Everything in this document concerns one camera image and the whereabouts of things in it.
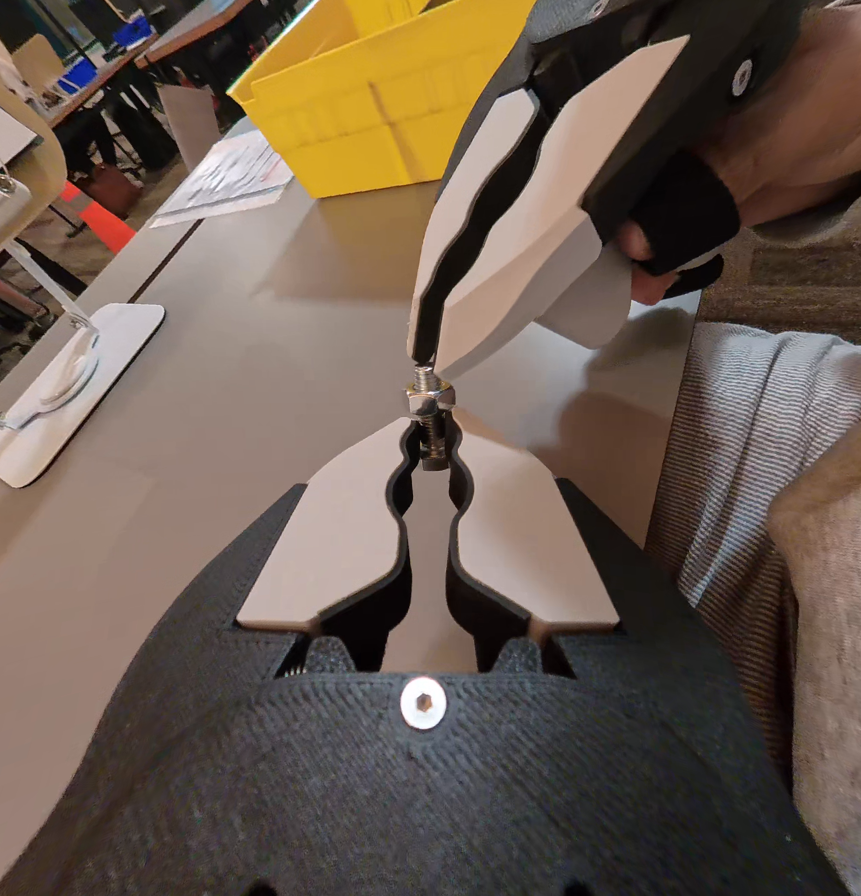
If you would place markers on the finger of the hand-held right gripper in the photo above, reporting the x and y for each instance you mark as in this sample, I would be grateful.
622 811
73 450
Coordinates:
542 266
472 182

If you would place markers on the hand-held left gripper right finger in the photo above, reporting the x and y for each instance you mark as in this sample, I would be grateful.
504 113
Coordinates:
535 553

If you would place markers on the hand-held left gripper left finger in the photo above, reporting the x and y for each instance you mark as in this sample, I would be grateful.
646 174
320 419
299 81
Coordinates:
332 546

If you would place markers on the yellow plastic bin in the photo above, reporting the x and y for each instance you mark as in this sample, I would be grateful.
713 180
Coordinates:
346 126

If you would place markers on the steel bolt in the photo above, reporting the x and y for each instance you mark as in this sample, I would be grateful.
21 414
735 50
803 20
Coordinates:
434 437

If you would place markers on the steel hex nut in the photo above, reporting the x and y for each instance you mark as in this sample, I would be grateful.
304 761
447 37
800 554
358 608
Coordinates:
430 399

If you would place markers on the grey desk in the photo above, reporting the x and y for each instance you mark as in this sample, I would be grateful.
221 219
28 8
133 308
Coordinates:
227 350

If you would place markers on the person's right hand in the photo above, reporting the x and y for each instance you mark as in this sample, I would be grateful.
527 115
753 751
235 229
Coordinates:
808 126

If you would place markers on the person's striped shirt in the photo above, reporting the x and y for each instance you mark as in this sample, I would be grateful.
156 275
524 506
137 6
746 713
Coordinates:
738 455

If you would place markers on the laminated paper sheet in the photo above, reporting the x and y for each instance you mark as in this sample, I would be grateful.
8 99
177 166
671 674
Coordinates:
220 182

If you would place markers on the grey flat panel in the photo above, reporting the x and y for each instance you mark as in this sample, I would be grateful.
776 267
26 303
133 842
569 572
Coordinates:
189 126

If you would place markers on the person's light sweater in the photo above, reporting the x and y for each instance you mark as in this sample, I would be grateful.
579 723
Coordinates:
836 630

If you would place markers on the orange traffic cone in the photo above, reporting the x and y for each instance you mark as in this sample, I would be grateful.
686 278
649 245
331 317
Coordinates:
101 224

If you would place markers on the printed instruction sheet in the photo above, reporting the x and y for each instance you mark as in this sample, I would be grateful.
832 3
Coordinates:
7 140

